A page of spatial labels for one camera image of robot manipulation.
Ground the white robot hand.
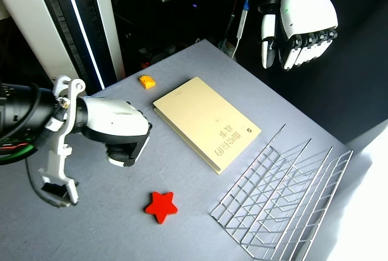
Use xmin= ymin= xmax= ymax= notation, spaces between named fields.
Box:
xmin=75 ymin=96 xmax=152 ymax=168
xmin=257 ymin=0 xmax=340 ymax=72

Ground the beige book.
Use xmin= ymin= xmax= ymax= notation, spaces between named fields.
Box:
xmin=152 ymin=76 xmax=263 ymax=176

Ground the orange toy brick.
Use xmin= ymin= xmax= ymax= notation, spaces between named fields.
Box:
xmin=138 ymin=74 xmax=156 ymax=90

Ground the grey adapter with blue plug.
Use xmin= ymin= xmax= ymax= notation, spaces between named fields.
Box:
xmin=235 ymin=0 xmax=250 ymax=41

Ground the red star block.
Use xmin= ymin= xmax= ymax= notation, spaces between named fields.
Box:
xmin=144 ymin=191 xmax=179 ymax=225

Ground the grey table cloth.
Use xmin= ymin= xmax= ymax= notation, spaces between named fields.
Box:
xmin=0 ymin=39 xmax=373 ymax=261

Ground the white column with black strip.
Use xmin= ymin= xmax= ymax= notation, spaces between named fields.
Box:
xmin=0 ymin=0 xmax=127 ymax=107

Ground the black camera cable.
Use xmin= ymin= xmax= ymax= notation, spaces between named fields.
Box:
xmin=25 ymin=157 xmax=69 ymax=209

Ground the silver wire file rack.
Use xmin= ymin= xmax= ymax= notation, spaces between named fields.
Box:
xmin=210 ymin=124 xmax=355 ymax=261

